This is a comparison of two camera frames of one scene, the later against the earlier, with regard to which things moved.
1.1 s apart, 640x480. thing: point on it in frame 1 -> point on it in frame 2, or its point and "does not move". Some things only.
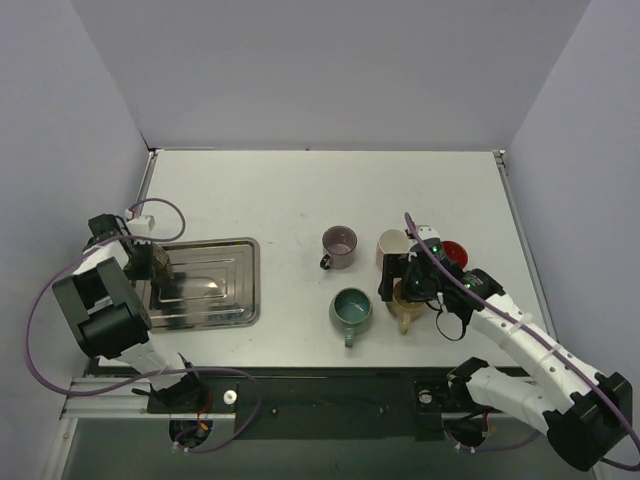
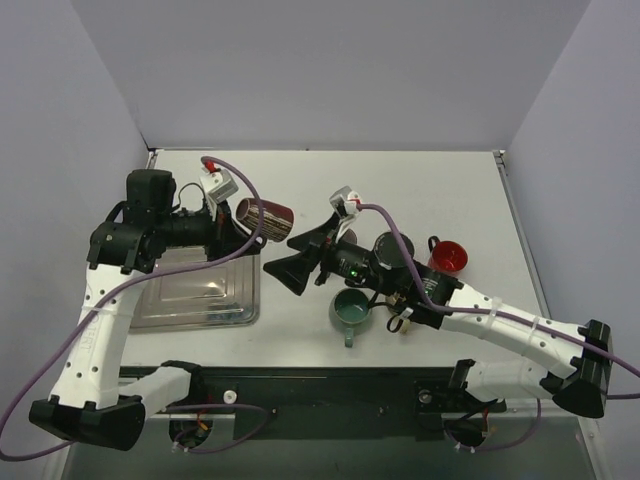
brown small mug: x=162 y=273 -> x=277 y=223
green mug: x=350 y=312 does not move
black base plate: x=321 y=403 does not move
